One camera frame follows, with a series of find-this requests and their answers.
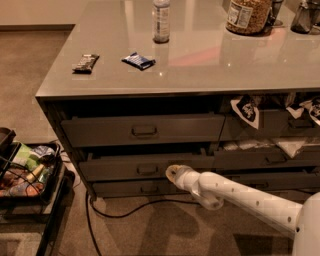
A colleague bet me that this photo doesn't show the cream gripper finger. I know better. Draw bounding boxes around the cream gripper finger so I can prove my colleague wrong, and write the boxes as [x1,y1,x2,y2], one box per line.
[165,165,182,183]

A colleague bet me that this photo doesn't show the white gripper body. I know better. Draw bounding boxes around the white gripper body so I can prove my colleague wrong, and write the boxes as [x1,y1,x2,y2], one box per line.
[174,165,200,194]

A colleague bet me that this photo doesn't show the grey drawer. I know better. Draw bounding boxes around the grey drawer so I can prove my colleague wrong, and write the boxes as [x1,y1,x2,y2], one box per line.
[61,113,225,147]
[227,171,320,191]
[79,148,214,182]
[213,146,320,170]
[92,178,182,198]
[220,109,320,141]

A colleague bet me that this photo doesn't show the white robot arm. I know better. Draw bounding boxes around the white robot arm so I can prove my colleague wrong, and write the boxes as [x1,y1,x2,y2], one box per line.
[166,165,320,256]

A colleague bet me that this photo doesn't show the grey drawer cabinet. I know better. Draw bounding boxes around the grey drawer cabinet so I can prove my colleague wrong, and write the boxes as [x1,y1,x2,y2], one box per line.
[36,0,320,197]

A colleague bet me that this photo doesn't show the white snack bags in drawer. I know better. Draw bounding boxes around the white snack bags in drawer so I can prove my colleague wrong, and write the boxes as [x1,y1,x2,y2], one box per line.
[222,137,307,158]

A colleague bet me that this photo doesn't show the black white chip bag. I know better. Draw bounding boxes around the black white chip bag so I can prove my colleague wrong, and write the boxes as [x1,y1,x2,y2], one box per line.
[231,95,260,129]
[286,96,320,126]

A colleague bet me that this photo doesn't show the blue snack packet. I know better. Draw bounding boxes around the blue snack packet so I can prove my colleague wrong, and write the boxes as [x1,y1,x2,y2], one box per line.
[122,52,156,71]

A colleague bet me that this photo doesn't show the brown candy bar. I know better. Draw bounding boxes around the brown candy bar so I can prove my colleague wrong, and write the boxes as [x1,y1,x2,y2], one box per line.
[73,54,99,74]

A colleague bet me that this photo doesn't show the green snack bag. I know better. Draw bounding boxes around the green snack bag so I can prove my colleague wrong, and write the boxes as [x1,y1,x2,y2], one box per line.
[12,144,55,182]

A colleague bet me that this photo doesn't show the clear plastic bottle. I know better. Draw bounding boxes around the clear plastic bottle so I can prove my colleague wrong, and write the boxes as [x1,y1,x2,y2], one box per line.
[152,0,170,43]

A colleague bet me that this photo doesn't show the large nut jar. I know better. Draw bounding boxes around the large nut jar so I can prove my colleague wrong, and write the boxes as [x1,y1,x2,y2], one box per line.
[226,0,271,35]

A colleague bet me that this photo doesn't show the dark stemmed object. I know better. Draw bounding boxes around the dark stemmed object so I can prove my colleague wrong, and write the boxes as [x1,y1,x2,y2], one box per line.
[266,0,283,26]

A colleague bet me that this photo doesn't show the dark glass container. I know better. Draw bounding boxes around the dark glass container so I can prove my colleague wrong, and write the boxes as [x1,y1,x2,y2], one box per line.
[290,0,320,35]

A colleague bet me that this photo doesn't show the black power cable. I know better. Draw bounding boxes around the black power cable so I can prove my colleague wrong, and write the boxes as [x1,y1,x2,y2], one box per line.
[84,191,201,256]

